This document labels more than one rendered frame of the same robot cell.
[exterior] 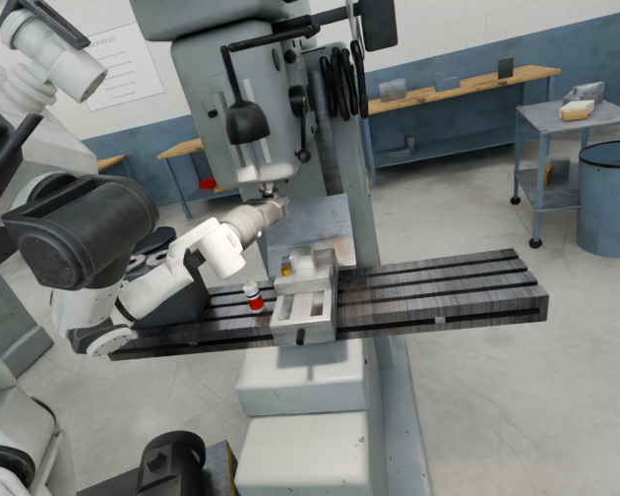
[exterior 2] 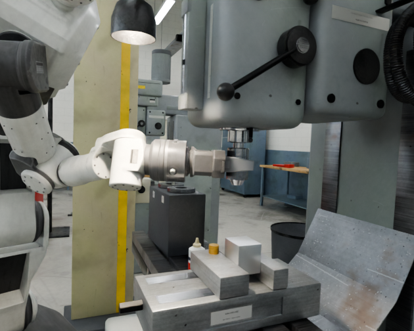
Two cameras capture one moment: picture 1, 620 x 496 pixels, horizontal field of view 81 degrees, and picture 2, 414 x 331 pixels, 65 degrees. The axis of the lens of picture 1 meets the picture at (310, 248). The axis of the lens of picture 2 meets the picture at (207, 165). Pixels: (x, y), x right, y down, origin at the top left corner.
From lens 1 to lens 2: 0.70 m
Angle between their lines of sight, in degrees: 57
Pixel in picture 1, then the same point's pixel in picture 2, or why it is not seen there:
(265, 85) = (220, 8)
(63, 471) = (27, 272)
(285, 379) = not seen: outside the picture
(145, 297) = (68, 166)
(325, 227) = (365, 269)
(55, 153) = (23, 20)
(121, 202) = (1, 46)
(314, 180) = (383, 199)
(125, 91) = not seen: hidden behind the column
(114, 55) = not seen: hidden behind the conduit
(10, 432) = (0, 207)
